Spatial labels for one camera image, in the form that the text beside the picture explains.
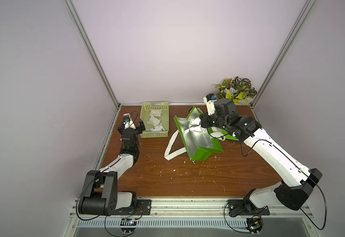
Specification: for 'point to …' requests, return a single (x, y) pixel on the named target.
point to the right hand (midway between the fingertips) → (200, 112)
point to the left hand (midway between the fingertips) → (133, 118)
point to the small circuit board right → (254, 224)
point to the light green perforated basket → (144, 114)
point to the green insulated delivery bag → (197, 139)
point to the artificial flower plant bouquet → (239, 91)
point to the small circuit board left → (128, 225)
